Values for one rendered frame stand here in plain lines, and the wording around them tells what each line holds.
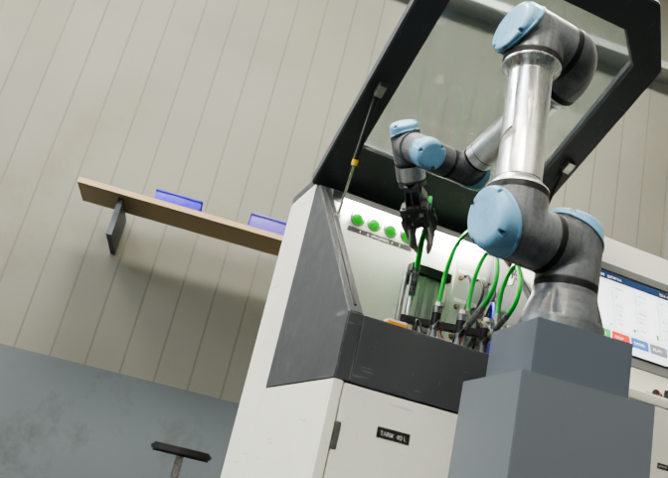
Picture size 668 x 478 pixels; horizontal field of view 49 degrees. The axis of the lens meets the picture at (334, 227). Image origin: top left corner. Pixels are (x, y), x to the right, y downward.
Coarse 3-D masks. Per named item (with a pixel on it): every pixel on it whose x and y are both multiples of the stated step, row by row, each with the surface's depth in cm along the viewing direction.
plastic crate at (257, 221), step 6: (252, 216) 423; (258, 216) 424; (264, 216) 424; (252, 222) 422; (258, 222) 423; (264, 222) 424; (270, 222) 424; (276, 222) 425; (282, 222) 425; (258, 228) 422; (264, 228) 423; (270, 228) 423; (276, 228) 424; (282, 228) 425; (282, 234) 424
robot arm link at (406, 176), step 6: (396, 168) 186; (408, 168) 184; (414, 168) 184; (396, 174) 188; (402, 174) 185; (408, 174) 184; (414, 174) 184; (420, 174) 185; (402, 180) 186; (408, 180) 185; (414, 180) 185; (420, 180) 186
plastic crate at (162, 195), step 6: (156, 192) 416; (162, 192) 416; (168, 192) 417; (156, 198) 415; (162, 198) 416; (168, 198) 416; (174, 198) 417; (180, 198) 418; (186, 198) 418; (180, 204) 417; (186, 204) 418; (192, 204) 418; (198, 204) 419; (198, 210) 418
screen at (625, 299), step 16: (608, 272) 241; (624, 272) 244; (608, 288) 238; (624, 288) 241; (640, 288) 244; (656, 288) 247; (608, 304) 234; (624, 304) 237; (640, 304) 240; (656, 304) 243; (608, 320) 231; (624, 320) 234; (640, 320) 237; (656, 320) 240; (608, 336) 228; (624, 336) 231; (640, 336) 234; (656, 336) 236; (640, 352) 230; (656, 352) 233; (640, 368) 227; (656, 368) 230
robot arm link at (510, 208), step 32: (512, 32) 143; (544, 32) 142; (576, 32) 146; (512, 64) 144; (544, 64) 141; (512, 96) 140; (544, 96) 139; (512, 128) 137; (544, 128) 137; (512, 160) 134; (544, 160) 136; (480, 192) 133; (512, 192) 129; (544, 192) 131; (480, 224) 131; (512, 224) 126; (544, 224) 129; (512, 256) 130; (544, 256) 130
